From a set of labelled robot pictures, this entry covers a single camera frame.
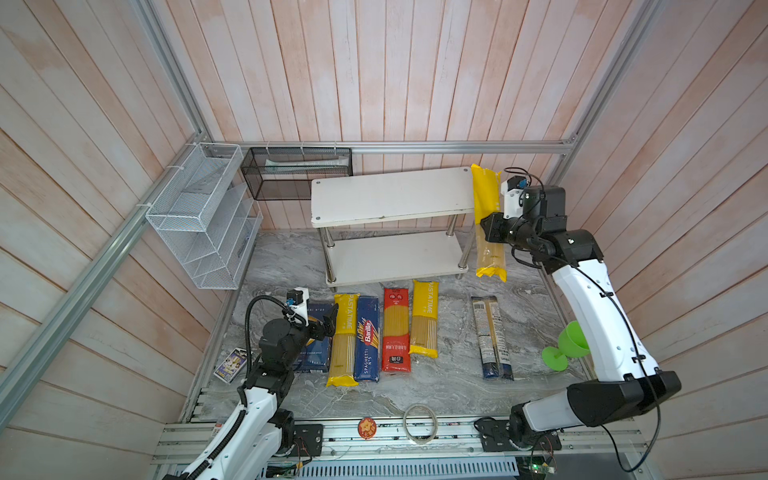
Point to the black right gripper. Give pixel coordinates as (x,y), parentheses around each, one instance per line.
(490,231)

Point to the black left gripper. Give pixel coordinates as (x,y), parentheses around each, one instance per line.
(328,324)

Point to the yellow pasta bag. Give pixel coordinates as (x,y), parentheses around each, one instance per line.
(491,260)
(342,361)
(424,323)

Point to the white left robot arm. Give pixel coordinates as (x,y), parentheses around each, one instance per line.
(259,427)

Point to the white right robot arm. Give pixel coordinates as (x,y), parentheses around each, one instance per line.
(629,381)

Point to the dark blue pasta box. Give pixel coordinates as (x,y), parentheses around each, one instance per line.
(316,355)

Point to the white two-tier shelf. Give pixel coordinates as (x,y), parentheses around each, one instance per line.
(392,226)

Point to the blue Barilla spaghetti box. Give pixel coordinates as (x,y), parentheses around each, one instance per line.
(367,348)

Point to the red spaghetti bag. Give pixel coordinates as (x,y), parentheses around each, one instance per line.
(395,331)

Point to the small card pack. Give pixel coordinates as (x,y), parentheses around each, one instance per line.
(231,366)

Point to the red round sticker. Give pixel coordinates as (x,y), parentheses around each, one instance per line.
(367,428)

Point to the green plastic goblet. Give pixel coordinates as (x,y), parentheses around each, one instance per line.
(572,344)

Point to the clear tape roll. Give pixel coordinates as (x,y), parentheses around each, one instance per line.
(420,424)

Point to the clear blue spaghetti bag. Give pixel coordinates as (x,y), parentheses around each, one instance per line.
(494,352)

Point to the black mesh basket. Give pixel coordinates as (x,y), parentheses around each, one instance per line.
(286,173)

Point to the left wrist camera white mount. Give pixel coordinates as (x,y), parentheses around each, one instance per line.
(297,304)

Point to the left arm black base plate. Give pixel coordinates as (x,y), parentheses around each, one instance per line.
(305,440)

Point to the white wire mesh rack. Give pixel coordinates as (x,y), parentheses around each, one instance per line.
(208,222)

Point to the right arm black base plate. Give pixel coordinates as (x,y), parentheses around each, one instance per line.
(505,435)

